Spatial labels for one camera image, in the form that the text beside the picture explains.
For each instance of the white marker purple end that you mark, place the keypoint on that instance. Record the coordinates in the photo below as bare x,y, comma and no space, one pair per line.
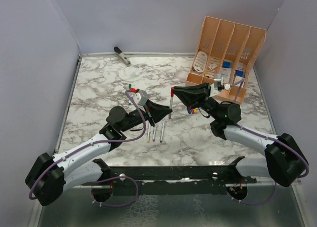
154,134

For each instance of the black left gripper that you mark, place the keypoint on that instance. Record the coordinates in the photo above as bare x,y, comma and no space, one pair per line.
158,111

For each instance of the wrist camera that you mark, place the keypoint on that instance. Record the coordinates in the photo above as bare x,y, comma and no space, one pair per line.
219,82
140,98

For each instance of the white red card box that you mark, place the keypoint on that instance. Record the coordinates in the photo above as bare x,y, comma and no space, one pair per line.
239,75

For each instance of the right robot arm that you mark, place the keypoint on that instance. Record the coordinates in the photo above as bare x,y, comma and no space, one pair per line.
283,161

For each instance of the grey stapler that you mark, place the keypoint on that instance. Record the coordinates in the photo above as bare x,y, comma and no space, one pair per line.
121,56

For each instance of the white marker orange end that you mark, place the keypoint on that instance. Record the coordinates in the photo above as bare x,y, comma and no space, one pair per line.
148,133

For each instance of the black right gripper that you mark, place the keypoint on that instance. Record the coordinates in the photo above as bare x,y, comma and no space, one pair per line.
195,95

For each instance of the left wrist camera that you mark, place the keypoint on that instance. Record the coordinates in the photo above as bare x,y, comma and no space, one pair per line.
140,98

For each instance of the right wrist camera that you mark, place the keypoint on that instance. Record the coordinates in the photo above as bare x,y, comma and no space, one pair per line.
219,82

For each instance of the white marker blue end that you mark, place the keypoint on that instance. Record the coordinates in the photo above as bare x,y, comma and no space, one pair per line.
162,130

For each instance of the white marker green end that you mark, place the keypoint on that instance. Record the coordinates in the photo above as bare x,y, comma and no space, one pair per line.
130,95

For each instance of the blue white box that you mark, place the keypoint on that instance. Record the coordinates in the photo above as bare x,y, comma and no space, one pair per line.
227,64

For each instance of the white oval perforated plate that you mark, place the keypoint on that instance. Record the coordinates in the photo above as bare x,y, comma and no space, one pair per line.
200,62

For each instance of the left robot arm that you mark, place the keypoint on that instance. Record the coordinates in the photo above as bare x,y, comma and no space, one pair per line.
47,177

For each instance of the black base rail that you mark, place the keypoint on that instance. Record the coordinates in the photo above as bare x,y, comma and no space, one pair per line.
167,180

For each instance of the peach desk organizer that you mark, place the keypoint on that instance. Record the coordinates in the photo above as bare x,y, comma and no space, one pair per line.
224,40

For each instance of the white marker red end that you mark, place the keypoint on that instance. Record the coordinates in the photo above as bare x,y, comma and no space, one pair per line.
170,104

